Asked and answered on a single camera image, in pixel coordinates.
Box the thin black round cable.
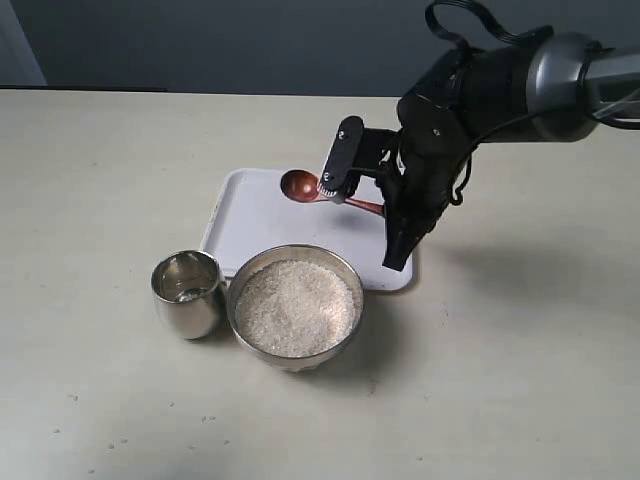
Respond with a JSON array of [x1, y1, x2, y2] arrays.
[[447, 89, 640, 207]]

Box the white rectangular plastic tray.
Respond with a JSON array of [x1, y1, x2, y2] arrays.
[[200, 168, 414, 292]]

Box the brown wooden spoon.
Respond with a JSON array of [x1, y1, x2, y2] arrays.
[[280, 169, 384, 216]]

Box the small steel cup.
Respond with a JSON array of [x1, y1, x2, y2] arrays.
[[150, 250, 226, 340]]

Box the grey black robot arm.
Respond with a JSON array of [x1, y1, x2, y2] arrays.
[[317, 33, 639, 271]]

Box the black flat ribbon cable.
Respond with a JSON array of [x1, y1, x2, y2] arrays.
[[423, 0, 555, 49]]

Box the steel bowl of rice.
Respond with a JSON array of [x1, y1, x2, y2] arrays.
[[227, 244, 364, 372]]

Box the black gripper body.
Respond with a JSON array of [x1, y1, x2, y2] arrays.
[[354, 94, 471, 271]]

